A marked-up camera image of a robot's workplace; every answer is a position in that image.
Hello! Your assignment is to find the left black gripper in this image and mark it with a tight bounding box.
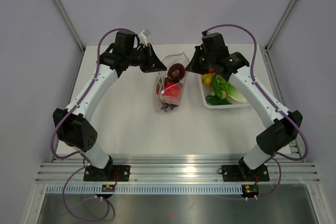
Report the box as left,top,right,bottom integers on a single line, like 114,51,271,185
126,43,166,73

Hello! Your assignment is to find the dark red apple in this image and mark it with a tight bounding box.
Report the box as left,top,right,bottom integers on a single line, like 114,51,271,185
167,63,185,81

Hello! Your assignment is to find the white plastic basket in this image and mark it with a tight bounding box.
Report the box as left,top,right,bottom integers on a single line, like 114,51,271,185
196,52,257,110

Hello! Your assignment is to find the clear zip top bag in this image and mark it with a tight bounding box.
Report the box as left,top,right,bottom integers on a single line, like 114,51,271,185
154,52,190,113

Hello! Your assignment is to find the purple grape bunch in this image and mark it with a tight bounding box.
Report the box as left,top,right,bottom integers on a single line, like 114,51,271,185
160,101,179,113

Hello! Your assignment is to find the strawberry bunch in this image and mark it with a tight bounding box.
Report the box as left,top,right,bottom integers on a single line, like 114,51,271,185
155,77,175,95

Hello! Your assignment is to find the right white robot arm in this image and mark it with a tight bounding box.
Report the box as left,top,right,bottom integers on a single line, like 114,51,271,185
186,33,303,180

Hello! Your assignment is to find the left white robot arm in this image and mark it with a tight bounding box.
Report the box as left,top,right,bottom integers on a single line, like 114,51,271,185
50,28,166,182

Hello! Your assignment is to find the small orange yellow fruit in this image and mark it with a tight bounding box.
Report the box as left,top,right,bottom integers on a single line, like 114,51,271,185
201,73,213,87

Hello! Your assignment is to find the green pepper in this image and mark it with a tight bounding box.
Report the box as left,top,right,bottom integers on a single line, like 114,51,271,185
211,73,223,99

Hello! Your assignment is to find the green cucumber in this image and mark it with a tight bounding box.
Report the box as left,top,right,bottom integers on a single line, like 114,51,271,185
205,95,231,106

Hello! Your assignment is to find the white garlic bulb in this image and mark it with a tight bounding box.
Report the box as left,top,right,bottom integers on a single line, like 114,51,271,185
221,90,227,100

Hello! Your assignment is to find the white bun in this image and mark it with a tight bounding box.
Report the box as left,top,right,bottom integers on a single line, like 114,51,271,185
217,75,248,104

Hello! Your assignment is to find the left small circuit board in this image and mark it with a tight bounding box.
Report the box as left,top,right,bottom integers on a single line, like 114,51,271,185
102,185,115,192

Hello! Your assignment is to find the small circuit board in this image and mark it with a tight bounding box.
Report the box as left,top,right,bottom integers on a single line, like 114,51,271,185
102,185,115,192
242,184,259,197

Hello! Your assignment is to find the right small circuit board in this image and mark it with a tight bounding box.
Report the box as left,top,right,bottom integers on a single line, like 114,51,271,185
242,184,259,197

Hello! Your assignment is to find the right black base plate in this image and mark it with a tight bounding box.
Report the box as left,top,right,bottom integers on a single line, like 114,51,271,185
217,165,270,182

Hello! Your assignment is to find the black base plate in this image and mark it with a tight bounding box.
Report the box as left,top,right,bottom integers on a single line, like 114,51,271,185
217,165,270,182
83,165,131,182

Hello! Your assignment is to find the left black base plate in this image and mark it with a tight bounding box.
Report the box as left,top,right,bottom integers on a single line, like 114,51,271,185
83,165,131,182

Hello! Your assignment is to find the left aluminium frame post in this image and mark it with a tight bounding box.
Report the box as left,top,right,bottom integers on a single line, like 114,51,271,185
52,0,86,55

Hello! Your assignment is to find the aluminium frame post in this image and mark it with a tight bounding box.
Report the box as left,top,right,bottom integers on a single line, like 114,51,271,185
265,0,300,53
52,0,86,55

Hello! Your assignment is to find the right aluminium frame post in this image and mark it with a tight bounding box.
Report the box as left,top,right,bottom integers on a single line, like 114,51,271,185
265,0,300,53

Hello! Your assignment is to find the aluminium mounting rail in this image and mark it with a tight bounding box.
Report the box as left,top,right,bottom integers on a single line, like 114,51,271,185
35,155,320,184

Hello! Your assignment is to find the white slotted cable duct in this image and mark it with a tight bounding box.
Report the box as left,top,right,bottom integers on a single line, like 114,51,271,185
46,184,243,195

